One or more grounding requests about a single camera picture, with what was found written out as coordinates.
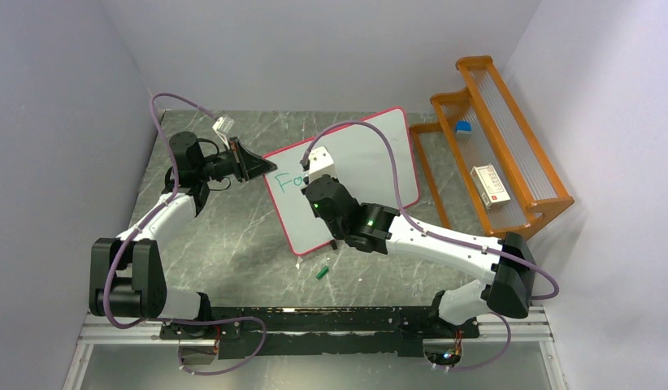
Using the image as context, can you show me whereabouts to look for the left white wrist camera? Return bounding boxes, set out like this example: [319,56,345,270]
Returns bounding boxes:
[212,116,235,148]

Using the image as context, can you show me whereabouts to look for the white red box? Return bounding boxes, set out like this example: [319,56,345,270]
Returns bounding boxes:
[471,164,511,210]

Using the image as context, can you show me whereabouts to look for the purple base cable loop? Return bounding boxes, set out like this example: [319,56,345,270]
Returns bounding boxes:
[167,316,268,377]

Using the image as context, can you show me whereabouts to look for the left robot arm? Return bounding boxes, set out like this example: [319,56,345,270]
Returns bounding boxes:
[89,132,277,338]

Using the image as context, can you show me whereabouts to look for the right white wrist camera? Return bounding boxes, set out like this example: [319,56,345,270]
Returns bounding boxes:
[306,146,337,184]

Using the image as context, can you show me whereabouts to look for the orange wooden tiered rack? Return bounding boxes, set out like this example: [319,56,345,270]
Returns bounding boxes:
[409,55,575,239]

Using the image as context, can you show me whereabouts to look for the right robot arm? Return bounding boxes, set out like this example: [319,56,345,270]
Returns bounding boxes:
[301,175,536,336]

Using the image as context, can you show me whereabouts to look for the blue eraser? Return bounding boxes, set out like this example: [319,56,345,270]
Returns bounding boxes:
[454,120,473,136]

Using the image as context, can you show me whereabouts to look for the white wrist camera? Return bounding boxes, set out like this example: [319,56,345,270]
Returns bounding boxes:
[306,146,337,184]
[212,116,235,148]

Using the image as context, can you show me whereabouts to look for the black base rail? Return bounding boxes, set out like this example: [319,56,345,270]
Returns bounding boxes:
[159,306,479,359]

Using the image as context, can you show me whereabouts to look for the green marker cap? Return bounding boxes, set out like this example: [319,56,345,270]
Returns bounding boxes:
[316,266,329,280]

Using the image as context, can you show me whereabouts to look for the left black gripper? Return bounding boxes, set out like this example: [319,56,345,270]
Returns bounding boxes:
[197,138,277,184]

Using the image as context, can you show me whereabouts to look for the pink-framed whiteboard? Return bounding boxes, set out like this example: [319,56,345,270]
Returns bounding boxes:
[264,107,420,256]

